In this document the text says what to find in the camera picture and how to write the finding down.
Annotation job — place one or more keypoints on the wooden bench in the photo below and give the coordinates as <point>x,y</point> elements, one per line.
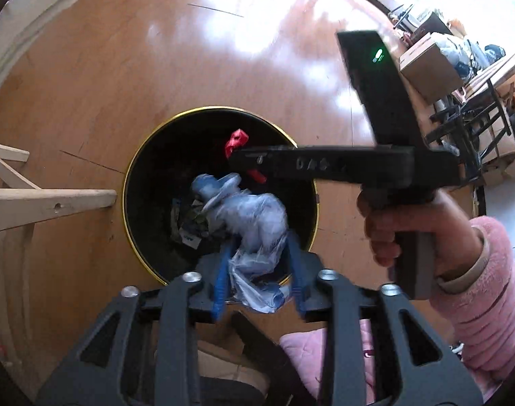
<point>498,70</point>

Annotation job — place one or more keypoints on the crumpled printed wrapper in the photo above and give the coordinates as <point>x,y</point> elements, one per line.
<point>189,224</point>

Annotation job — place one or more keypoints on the red foil strip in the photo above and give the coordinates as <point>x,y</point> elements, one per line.
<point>236,139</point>

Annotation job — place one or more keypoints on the black metal rack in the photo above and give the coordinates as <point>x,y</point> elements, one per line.
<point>447,129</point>

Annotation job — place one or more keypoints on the person's right forearm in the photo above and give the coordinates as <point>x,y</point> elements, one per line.
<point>494,304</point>

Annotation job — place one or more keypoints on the person's right hand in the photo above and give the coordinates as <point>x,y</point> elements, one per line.
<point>452,237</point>

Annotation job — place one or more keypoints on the cardboard box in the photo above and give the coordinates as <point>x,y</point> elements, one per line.
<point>431,72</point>

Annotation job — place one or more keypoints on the blue white bag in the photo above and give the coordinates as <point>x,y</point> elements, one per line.
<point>257,220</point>

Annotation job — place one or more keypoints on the pink quilted trousers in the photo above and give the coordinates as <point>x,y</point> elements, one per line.
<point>308,346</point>

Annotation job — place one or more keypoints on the black gold-rimmed trash bin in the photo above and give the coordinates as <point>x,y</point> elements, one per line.
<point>164,186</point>

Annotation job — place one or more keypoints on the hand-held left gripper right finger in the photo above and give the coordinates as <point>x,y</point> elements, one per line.
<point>297,279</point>

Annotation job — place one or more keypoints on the white wooden chair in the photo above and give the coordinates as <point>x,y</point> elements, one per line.
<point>50,203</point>

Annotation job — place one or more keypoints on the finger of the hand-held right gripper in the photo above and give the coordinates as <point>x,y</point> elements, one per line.
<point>265,160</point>

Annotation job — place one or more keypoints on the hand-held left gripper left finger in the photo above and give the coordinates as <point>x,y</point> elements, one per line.
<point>221,287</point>

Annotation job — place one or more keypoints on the grey plastic bag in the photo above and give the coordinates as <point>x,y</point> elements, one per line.
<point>452,50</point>

